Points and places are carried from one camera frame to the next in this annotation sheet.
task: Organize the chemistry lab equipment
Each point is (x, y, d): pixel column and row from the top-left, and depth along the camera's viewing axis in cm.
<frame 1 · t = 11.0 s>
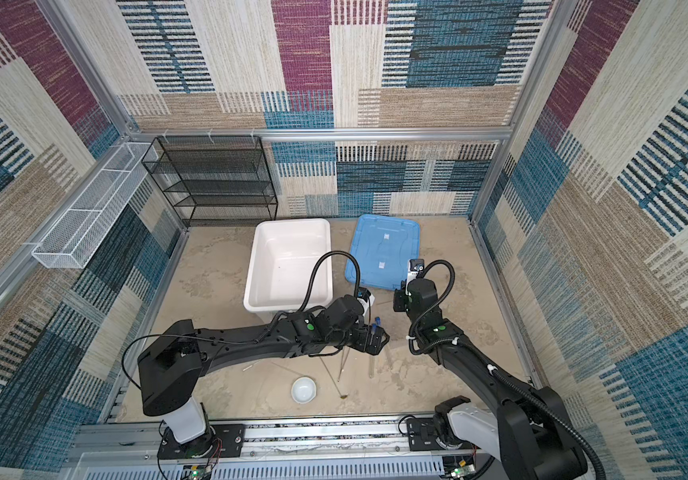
left hand: (379, 332, 79), fingers open
right hand: (404, 286, 87), fingers closed
white plastic storage bin: (284, 257, 107), point 4 cm above the table
blue plastic bin lid: (384, 247, 114), on the table
small white ceramic dish: (303, 390, 81), point 2 cm above the table

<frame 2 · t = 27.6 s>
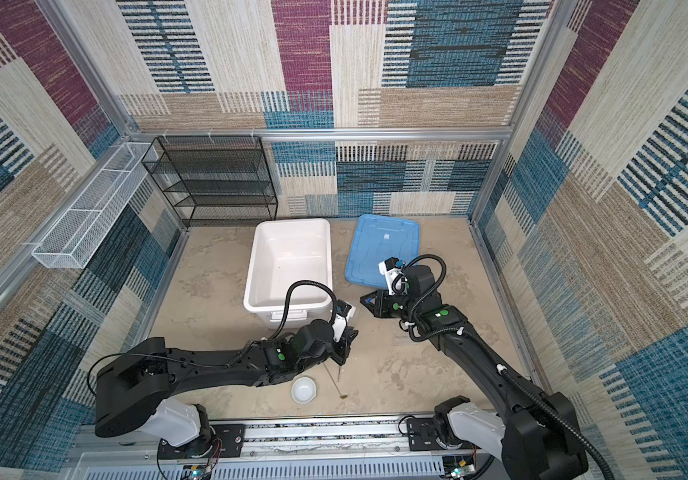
left hand: (357, 330, 79), fingers closed
right hand: (363, 304, 79), fingers closed
the named things where they were.

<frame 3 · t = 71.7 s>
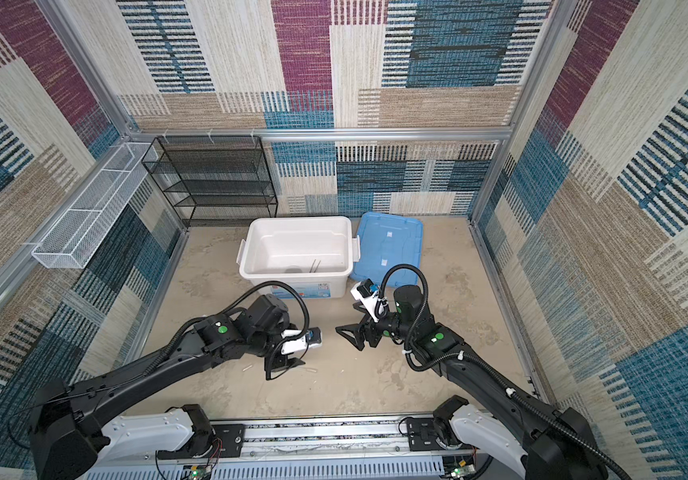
left hand: (301, 344, 76), fingers open
right hand: (348, 321, 76), fingers open
white plastic storage bin: (314, 254, 104), point 7 cm above the table
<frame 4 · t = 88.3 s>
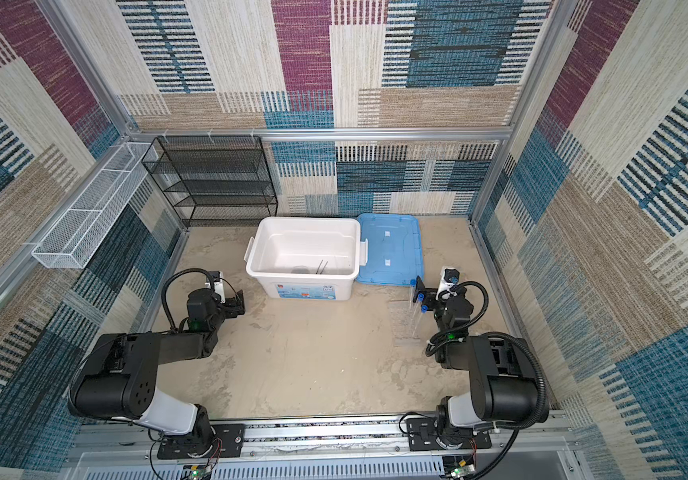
left hand: (225, 287, 94), fingers open
right hand: (433, 279, 90), fingers open
